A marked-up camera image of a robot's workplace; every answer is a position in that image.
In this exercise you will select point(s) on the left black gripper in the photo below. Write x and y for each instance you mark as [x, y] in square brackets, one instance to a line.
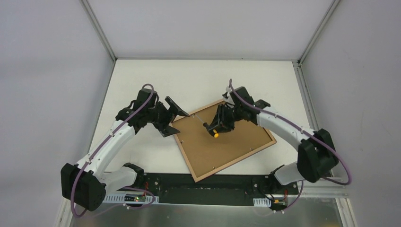
[162, 115]

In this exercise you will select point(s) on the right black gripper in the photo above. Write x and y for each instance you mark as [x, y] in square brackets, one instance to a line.
[226, 115]

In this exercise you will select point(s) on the yellow black screwdriver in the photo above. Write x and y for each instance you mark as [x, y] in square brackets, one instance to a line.
[211, 132]

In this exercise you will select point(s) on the wooden picture frame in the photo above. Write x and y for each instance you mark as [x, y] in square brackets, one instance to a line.
[206, 155]

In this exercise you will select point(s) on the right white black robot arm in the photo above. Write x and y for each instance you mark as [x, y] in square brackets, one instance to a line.
[314, 148]

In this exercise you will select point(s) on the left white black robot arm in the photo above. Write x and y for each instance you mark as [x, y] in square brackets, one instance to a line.
[126, 125]

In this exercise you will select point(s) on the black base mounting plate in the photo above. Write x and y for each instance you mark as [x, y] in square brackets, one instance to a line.
[221, 190]

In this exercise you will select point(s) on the left green circuit board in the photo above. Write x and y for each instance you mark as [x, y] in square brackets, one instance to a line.
[134, 198]

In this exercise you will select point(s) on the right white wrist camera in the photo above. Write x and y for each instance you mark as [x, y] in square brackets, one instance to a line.
[228, 99]

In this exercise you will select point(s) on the right white slotted cable duct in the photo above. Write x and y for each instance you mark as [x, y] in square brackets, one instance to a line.
[261, 202]

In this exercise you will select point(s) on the white slotted cable duct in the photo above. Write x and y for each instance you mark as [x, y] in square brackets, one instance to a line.
[261, 202]
[118, 198]

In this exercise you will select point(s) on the left white slotted cable duct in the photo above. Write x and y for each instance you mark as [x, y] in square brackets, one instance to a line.
[118, 198]

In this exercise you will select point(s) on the aluminium rail beam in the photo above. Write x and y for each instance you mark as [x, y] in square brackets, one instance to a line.
[329, 189]

